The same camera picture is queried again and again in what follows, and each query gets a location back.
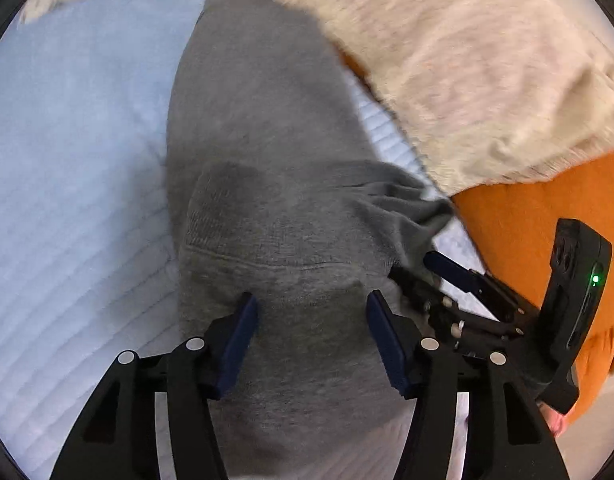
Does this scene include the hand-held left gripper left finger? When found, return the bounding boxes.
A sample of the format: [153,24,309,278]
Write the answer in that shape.
[49,291,260,480]

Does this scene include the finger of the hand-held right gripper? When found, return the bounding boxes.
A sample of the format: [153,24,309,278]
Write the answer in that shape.
[423,251,520,318]
[388,266,468,336]

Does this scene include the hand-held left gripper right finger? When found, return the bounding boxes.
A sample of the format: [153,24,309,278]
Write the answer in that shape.
[365,289,570,480]

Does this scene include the gray zip jacket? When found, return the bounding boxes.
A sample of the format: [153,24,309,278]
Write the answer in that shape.
[164,0,458,480]

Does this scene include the person's right hand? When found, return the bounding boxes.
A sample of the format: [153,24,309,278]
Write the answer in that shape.
[545,402,568,437]

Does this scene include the cream fuzzy sweater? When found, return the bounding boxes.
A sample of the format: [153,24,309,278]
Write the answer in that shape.
[227,0,614,199]

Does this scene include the light blue bed sheet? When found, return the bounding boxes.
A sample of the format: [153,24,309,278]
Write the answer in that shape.
[0,0,490,480]

